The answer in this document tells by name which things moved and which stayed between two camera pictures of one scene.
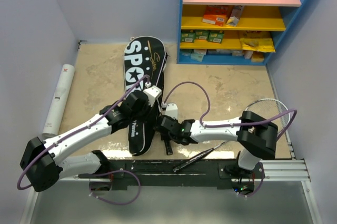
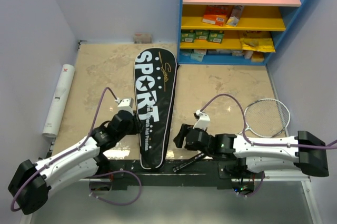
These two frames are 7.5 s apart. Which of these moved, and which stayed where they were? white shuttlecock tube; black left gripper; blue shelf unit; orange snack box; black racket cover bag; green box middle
Moved: black racket cover bag; black left gripper
Stayed: orange snack box; blue shelf unit; green box middle; white shuttlecock tube
